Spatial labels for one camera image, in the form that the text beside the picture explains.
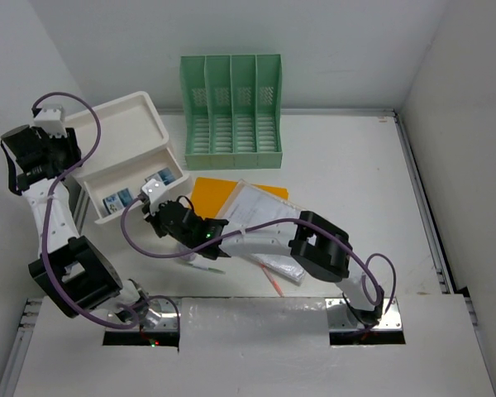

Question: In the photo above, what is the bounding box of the green-tipped white pen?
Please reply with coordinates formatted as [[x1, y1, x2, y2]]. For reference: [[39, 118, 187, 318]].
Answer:
[[188, 263, 226, 275]]

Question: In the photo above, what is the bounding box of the white plastic drawer unit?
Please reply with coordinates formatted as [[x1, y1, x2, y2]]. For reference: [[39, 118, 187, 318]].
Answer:
[[72, 91, 193, 225]]

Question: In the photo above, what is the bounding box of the dark-lidded ink jar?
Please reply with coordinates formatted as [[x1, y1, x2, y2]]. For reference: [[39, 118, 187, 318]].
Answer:
[[177, 243, 197, 263]]

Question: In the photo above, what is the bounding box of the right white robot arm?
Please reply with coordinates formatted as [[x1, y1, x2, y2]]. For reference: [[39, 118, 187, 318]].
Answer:
[[142, 200, 384, 328]]

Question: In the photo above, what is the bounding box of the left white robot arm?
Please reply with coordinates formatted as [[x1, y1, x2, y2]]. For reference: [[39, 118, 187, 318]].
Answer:
[[0, 125, 146, 329]]

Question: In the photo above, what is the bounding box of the orange paper folder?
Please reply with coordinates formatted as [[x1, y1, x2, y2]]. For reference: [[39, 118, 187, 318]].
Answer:
[[191, 177, 302, 226]]

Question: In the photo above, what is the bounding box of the clear mesh document pouch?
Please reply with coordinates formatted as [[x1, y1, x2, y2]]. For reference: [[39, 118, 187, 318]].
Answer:
[[218, 180, 306, 285]]

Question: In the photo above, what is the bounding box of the orange-tipped clear pen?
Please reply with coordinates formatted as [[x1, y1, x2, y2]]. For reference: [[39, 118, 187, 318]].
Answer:
[[260, 265, 284, 297]]

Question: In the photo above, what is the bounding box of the green four-slot file organizer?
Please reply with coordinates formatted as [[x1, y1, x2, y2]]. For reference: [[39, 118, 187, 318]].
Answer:
[[179, 54, 283, 170]]

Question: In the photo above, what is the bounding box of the white front shelf board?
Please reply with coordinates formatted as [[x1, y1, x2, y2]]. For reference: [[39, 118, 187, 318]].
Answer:
[[16, 295, 494, 396]]

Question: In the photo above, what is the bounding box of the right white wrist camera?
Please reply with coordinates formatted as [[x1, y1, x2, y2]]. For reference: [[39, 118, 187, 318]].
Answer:
[[141, 179, 169, 212]]

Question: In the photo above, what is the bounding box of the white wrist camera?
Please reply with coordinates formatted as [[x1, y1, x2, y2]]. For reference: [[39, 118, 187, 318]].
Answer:
[[141, 179, 169, 212], [33, 104, 66, 139]]

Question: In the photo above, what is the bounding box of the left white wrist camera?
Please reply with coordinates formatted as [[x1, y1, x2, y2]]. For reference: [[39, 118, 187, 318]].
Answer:
[[33, 104, 66, 139]]

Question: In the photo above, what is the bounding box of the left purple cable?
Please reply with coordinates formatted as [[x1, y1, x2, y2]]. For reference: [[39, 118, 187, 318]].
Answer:
[[31, 91, 181, 332]]

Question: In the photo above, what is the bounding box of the purple cable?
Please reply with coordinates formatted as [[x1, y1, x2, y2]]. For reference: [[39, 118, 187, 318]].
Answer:
[[31, 91, 181, 332], [122, 194, 398, 334]]

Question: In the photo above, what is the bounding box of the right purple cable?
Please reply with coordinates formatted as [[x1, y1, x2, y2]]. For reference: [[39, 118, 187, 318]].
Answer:
[[122, 194, 398, 334]]

